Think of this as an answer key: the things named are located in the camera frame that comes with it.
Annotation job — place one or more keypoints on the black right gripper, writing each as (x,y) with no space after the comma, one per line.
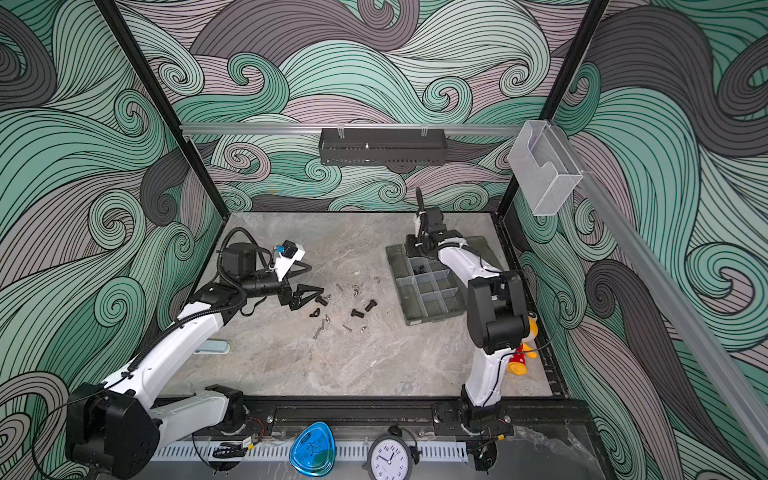
(410,246)

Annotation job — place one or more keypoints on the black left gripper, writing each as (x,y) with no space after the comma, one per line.
(294,300)

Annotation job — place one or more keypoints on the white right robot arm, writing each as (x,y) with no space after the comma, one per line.
(496,312)

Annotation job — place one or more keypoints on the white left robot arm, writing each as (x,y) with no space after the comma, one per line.
(116,427)

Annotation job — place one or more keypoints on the pale green small object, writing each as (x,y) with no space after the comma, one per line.
(213,347)

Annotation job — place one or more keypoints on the yellow red plush toy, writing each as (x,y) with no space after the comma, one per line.
(517,363)

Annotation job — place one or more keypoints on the small analog alarm clock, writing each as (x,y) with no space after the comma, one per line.
(393,455)

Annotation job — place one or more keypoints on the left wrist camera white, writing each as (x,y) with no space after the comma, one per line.
(285,256)

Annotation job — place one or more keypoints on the black wall shelf tray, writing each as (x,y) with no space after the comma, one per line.
(396,147)

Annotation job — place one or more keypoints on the clear acrylic wall holder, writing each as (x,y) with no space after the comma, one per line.
(545,165)

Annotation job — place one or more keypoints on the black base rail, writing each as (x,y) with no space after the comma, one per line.
(441,416)

